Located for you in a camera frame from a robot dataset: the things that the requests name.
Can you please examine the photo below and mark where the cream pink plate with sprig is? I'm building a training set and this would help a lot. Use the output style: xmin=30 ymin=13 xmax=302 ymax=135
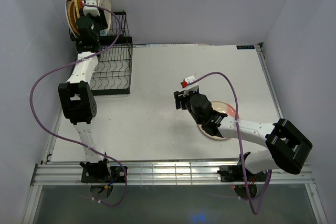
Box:
xmin=198 ymin=101 xmax=236 ymax=141

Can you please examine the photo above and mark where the round orange woven plate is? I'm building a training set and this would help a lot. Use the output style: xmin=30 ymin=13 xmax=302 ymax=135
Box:
xmin=69 ymin=0 xmax=79 ymax=36

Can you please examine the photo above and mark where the cream blue plate with sprig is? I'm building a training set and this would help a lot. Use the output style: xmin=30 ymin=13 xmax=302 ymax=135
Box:
xmin=96 ymin=0 xmax=112 ymax=37

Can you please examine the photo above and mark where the white plate green maroon rim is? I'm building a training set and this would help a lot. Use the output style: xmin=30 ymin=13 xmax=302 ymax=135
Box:
xmin=65 ymin=0 xmax=74 ymax=34

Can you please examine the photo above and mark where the round yellow green woven plate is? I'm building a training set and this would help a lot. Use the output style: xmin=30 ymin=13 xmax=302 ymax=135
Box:
xmin=73 ymin=1 xmax=78 ymax=23

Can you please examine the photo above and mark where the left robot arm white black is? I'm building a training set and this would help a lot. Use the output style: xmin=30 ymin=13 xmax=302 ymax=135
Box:
xmin=58 ymin=14 xmax=111 ymax=182

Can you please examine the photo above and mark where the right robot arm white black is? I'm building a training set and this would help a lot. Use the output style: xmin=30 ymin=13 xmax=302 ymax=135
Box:
xmin=174 ymin=91 xmax=313 ymax=180

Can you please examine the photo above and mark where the blue label sticker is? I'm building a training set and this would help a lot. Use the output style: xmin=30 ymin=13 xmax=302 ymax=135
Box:
xmin=236 ymin=45 xmax=255 ymax=50

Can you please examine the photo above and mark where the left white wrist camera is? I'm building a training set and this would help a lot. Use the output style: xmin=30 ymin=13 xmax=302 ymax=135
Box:
xmin=80 ymin=0 xmax=100 ymax=17

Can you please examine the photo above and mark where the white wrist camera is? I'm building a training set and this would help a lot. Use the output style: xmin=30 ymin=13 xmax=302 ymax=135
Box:
xmin=181 ymin=75 xmax=199 ymax=97
xmin=80 ymin=0 xmax=100 ymax=17

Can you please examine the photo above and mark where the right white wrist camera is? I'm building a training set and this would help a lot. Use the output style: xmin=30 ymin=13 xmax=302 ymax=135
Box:
xmin=181 ymin=75 xmax=199 ymax=97

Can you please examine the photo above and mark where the black wire dish rack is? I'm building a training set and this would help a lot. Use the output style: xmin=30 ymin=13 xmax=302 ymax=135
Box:
xmin=69 ymin=11 xmax=133 ymax=95

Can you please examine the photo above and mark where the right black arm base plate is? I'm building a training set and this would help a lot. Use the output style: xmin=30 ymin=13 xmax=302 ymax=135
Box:
xmin=217 ymin=165 xmax=267 ymax=183

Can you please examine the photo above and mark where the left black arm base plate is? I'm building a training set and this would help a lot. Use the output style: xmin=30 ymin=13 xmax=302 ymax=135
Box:
xmin=80 ymin=166 xmax=128 ymax=184

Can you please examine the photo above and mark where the aluminium front rail frame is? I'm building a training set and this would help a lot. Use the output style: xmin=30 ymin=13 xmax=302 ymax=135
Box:
xmin=30 ymin=159 xmax=316 ymax=187

